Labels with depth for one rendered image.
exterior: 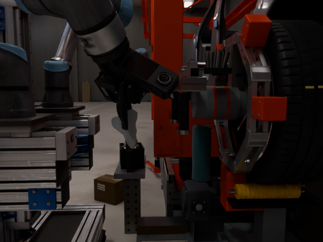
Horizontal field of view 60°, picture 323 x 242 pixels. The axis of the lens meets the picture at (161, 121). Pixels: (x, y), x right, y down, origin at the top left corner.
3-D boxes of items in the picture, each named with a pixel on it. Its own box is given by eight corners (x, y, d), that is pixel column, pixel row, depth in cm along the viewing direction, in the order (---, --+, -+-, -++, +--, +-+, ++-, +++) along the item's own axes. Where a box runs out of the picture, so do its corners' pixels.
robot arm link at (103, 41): (125, 8, 44) (91, 39, 41) (137, 34, 47) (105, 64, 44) (96, 8, 49) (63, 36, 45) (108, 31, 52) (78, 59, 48)
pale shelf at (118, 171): (144, 178, 153) (144, 173, 153) (113, 179, 152) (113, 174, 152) (145, 159, 196) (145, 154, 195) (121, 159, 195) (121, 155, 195)
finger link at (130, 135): (118, 141, 60) (118, 99, 57) (137, 149, 57) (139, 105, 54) (106, 145, 58) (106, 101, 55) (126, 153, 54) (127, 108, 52)
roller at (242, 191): (307, 200, 108) (308, 186, 107) (231, 201, 106) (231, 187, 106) (299, 194, 113) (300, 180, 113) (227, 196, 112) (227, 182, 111)
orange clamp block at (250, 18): (265, 47, 97) (273, 21, 91) (243, 47, 96) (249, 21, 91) (259, 38, 102) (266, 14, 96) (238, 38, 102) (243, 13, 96)
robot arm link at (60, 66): (43, 87, 133) (42, 58, 132) (45, 87, 146) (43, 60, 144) (69, 87, 137) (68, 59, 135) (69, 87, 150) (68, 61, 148)
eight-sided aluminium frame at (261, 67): (267, 188, 93) (274, 20, 87) (247, 188, 93) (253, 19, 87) (223, 151, 147) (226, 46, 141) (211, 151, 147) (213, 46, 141)
